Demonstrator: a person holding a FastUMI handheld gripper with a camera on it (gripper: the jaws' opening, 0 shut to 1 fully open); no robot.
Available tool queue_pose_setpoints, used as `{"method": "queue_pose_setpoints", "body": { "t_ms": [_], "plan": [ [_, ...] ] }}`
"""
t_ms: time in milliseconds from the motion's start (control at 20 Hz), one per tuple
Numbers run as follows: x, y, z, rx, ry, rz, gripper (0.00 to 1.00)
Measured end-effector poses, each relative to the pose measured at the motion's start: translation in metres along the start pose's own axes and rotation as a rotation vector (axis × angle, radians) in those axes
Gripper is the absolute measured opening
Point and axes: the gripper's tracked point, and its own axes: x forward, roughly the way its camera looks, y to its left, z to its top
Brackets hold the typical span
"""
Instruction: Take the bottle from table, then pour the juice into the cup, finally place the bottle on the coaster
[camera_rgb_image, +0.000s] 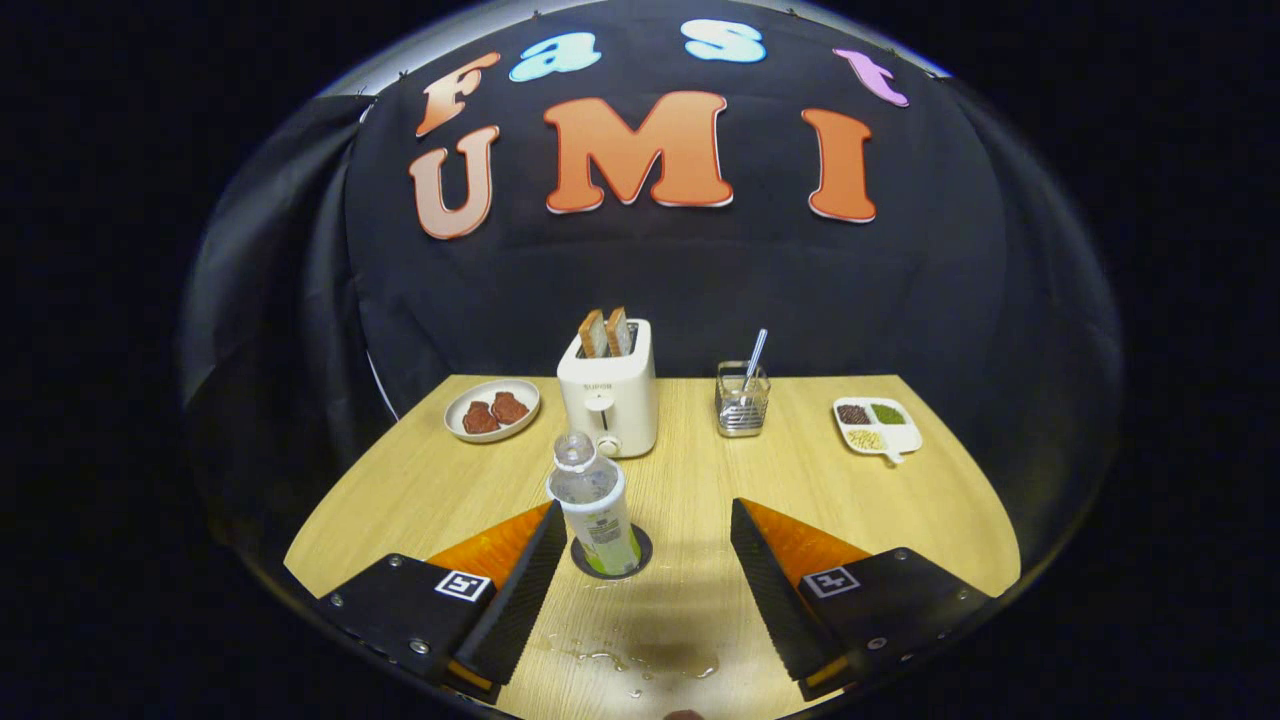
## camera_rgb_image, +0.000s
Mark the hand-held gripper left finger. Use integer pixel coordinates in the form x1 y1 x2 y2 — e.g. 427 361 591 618
315 500 569 704

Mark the white divided bean dish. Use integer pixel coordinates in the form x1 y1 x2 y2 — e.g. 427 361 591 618
832 396 924 466

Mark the round white plate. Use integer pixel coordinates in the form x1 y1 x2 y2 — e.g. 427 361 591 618
443 378 542 444

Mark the wooden table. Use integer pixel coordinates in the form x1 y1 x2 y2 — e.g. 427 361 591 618
284 374 1022 720

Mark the clear plastic juice bottle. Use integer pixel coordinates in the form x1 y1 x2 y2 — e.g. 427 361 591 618
546 431 643 578

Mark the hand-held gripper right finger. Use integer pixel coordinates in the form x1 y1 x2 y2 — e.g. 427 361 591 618
730 497 996 703

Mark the round dark brown coaster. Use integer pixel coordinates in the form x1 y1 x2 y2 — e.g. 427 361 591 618
570 524 654 581

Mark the white toaster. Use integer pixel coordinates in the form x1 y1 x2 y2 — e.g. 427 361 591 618
556 318 660 459

